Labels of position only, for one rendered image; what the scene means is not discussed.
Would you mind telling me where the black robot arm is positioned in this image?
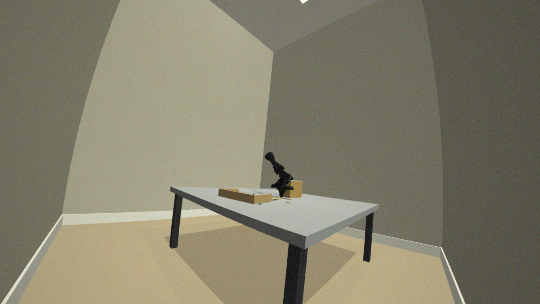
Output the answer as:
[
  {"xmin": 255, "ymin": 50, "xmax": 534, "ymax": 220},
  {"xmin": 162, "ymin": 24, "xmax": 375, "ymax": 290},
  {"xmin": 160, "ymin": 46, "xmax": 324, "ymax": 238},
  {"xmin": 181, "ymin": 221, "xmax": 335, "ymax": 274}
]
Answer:
[{"xmin": 265, "ymin": 152, "xmax": 293, "ymax": 188}]

